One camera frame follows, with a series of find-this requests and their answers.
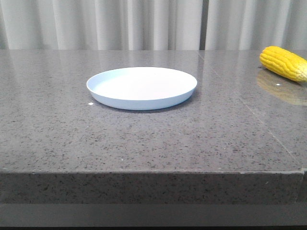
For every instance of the light blue round plate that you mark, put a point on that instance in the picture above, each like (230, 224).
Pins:
(141, 88)

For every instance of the white curtain left panel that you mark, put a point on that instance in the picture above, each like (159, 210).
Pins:
(101, 24)

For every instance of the white curtain right panel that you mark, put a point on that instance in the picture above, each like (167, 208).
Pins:
(256, 24)

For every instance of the white curtain panel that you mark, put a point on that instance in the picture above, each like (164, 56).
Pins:
(101, 24)
(256, 24)

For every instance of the yellow corn cob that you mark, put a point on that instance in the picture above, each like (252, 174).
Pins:
(284, 63)

